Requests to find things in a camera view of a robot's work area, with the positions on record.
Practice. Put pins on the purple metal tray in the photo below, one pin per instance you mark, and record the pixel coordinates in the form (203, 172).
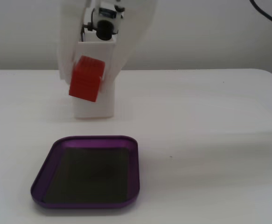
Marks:
(91, 177)

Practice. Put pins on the red rectangular block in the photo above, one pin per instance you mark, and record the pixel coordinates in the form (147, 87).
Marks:
(86, 79)

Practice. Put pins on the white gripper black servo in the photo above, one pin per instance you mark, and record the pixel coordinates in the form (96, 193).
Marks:
(108, 77)

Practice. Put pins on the white plastic pen holder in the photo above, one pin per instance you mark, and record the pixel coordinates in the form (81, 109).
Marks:
(93, 109)

